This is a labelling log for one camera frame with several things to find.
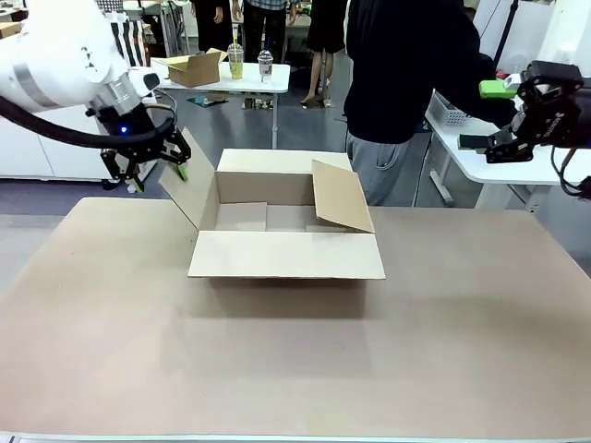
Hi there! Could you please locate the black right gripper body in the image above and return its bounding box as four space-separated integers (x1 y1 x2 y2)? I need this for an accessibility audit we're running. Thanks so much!
516 59 591 150

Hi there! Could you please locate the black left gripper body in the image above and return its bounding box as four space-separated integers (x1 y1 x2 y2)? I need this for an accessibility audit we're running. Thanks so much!
85 99 163 163

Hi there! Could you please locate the large brown cardboard box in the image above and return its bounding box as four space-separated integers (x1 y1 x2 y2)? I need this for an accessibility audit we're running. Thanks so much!
158 127 387 281

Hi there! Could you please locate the person's left forearm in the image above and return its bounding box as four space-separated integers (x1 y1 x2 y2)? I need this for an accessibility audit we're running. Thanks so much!
461 50 521 128

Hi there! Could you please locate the small open cardboard box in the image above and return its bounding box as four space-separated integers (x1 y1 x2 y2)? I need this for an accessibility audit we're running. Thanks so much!
151 47 230 89

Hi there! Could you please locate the white desk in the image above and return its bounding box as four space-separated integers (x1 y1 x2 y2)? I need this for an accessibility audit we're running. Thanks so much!
424 90 591 213

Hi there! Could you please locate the white slotted plastic basket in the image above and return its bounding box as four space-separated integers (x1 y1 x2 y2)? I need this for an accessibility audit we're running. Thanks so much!
431 91 475 126

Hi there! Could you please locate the white cabinet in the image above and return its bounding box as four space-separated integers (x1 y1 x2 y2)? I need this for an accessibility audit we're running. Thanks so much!
0 105 158 181

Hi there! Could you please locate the black tripod stand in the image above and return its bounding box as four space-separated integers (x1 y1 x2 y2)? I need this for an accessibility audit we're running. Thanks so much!
491 0 521 70

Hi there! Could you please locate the black white striped bag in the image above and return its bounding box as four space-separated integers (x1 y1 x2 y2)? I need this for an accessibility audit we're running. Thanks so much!
110 20 151 68

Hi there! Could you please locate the person in dark sweatshirt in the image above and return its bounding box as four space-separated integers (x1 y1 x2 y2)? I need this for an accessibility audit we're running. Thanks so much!
344 0 521 208

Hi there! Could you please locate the white folding table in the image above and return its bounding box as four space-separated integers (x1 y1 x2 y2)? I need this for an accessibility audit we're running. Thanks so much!
147 62 292 149

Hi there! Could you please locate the plastic cup with yellow drink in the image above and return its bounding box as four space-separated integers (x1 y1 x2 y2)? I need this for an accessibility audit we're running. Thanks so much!
227 25 246 80

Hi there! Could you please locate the clear domed-lid plastic cup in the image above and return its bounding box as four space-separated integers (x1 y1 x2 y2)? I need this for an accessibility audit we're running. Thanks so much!
257 49 274 84

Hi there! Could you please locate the person in black clothes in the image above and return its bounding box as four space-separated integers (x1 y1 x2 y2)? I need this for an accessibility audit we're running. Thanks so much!
193 0 235 54

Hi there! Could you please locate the person in plaid shirt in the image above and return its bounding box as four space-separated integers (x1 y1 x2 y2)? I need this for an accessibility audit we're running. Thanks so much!
242 0 290 64

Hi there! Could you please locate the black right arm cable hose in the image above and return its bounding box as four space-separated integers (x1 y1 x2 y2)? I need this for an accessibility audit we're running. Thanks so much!
550 146 591 200

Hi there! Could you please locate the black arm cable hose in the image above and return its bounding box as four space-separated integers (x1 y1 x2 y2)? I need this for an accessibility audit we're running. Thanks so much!
0 90 180 151
550 146 591 200

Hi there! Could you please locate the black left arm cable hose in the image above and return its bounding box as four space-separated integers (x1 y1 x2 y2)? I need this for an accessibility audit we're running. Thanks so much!
0 90 180 151

